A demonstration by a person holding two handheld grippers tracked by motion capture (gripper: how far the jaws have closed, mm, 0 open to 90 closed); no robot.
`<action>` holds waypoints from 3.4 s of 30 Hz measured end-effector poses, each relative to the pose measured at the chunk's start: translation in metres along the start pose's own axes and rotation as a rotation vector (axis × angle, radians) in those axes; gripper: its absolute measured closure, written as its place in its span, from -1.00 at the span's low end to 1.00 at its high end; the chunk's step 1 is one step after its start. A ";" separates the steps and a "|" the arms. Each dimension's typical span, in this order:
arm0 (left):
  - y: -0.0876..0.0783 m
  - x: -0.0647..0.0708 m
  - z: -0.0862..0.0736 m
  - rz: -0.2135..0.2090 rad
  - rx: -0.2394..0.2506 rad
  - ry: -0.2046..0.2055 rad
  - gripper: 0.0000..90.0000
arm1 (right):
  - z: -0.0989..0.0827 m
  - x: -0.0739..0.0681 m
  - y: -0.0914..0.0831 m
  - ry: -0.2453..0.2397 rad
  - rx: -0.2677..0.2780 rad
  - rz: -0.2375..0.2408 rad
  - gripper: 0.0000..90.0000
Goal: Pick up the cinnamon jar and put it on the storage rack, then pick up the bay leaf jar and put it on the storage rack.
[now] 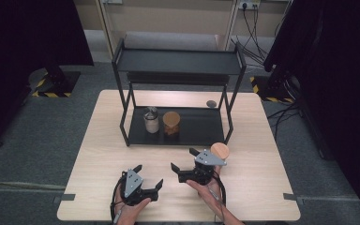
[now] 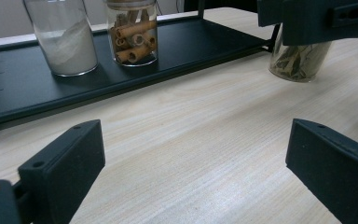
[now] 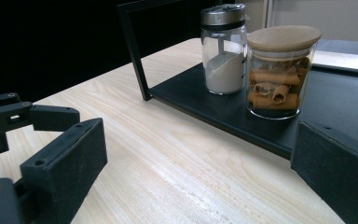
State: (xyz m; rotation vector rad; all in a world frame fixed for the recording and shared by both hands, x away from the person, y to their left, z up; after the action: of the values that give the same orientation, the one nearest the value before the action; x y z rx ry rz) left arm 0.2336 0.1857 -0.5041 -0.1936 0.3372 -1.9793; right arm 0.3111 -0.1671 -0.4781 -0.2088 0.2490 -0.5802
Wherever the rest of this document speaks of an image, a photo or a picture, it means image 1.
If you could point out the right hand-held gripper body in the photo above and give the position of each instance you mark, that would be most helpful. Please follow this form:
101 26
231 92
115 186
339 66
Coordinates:
206 159

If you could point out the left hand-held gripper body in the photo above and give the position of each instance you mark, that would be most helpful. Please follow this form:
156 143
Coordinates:
132 184

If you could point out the glass jar with wooden lid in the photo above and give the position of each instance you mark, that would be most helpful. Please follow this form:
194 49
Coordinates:
171 120
222 150

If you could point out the silver metal can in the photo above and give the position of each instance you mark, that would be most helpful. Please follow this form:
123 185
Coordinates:
151 123

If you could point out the black metal shelf rack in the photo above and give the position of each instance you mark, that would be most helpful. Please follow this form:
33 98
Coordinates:
175 61

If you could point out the person's left hand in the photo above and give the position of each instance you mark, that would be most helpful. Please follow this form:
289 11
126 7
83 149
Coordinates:
131 214

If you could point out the person's right hand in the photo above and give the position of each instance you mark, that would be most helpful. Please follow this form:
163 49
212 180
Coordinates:
211 195

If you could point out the round grey table grommet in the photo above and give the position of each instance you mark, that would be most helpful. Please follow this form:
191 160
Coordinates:
211 104

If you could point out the grey tape mark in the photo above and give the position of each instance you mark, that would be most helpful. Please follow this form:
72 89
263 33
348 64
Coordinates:
291 197
65 197

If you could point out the stand base with striped tape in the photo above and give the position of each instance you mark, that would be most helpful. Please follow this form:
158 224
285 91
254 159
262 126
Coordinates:
65 82
264 89

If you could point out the grey cushion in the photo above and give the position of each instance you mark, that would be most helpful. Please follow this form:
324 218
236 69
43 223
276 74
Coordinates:
168 40

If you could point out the black curtain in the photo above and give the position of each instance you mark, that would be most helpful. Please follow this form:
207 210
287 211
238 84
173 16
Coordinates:
18 47
340 78

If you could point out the beige wooden frame furniture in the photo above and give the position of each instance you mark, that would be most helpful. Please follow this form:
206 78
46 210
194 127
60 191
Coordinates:
168 15

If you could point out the white wall power socket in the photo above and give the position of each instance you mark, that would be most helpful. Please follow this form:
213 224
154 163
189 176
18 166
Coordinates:
249 3

